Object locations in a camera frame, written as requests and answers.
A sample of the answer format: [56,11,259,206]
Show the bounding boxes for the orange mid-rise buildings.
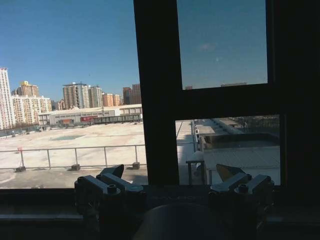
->
[101,92,123,108]

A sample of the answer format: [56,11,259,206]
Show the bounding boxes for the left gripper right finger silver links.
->
[208,163,275,216]

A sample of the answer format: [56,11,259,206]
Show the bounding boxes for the long low warehouse building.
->
[37,103,143,126]

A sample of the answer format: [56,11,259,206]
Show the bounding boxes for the dark brown twin towers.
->
[122,83,143,106]

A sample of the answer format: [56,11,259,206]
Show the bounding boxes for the grey rooftop structure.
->
[192,117,281,186]

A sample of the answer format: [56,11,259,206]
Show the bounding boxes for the metal rooftop railing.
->
[0,144,147,173]

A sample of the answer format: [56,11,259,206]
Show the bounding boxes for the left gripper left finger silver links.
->
[74,163,148,216]

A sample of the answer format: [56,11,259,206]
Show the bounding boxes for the tall white apartment tower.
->
[0,66,16,131]

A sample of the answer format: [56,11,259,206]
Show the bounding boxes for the tall grey apartment tower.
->
[62,82,90,110]

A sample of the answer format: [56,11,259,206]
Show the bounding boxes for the slim grey apartment tower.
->
[88,85,104,109]

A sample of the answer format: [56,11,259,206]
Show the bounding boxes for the brown tower with yellow sign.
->
[11,80,41,98]

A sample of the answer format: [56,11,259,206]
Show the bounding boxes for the dark window frame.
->
[0,0,320,208]

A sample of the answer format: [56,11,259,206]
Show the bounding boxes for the small metal rooftop stand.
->
[185,159,206,186]

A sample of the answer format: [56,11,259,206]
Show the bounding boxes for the cream apartment block row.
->
[11,94,53,126]

